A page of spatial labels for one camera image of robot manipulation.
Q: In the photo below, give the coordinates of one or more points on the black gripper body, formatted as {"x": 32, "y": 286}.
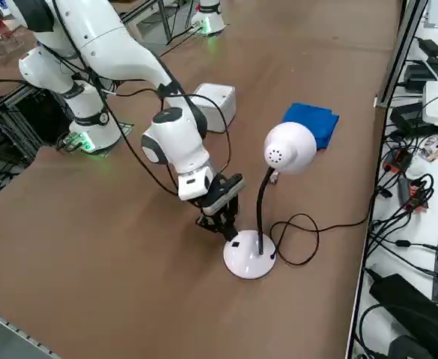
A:
{"x": 224, "y": 190}

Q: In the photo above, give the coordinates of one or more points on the white gooseneck desk lamp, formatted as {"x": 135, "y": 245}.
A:
{"x": 289, "y": 146}

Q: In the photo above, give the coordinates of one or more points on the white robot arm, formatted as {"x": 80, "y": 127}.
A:
{"x": 211, "y": 15}
{"x": 121, "y": 56}

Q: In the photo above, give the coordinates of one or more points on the white square box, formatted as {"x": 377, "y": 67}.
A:
{"x": 218, "y": 101}

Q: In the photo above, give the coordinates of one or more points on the blue folded cloth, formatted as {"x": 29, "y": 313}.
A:
{"x": 316, "y": 119}

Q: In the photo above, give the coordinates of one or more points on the orange black device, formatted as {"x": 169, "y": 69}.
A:
{"x": 398, "y": 161}

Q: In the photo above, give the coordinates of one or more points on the black power brick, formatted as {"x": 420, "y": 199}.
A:
{"x": 422, "y": 76}

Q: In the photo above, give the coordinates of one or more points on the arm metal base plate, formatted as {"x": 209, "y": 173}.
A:
{"x": 125, "y": 131}
{"x": 222, "y": 31}

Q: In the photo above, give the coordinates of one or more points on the aluminium frame post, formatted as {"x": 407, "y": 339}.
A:
{"x": 402, "y": 52}

